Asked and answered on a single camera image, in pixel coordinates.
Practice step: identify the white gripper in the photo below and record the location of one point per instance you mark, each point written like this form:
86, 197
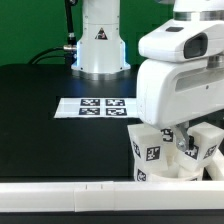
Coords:
177, 82

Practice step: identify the white round stool seat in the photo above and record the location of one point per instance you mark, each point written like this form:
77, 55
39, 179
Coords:
173, 173

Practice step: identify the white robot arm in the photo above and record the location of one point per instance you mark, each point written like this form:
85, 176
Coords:
101, 51

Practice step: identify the white paper marker sheet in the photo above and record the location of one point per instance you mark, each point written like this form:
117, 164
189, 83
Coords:
96, 108

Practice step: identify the white right fence rail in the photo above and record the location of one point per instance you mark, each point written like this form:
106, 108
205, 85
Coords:
217, 167

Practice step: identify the white fence rail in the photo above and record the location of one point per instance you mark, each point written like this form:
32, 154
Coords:
217, 167
110, 196

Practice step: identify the white front fence rail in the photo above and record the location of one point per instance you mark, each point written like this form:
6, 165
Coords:
110, 196

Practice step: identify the black cable pole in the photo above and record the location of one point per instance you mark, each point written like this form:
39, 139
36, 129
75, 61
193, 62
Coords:
71, 39

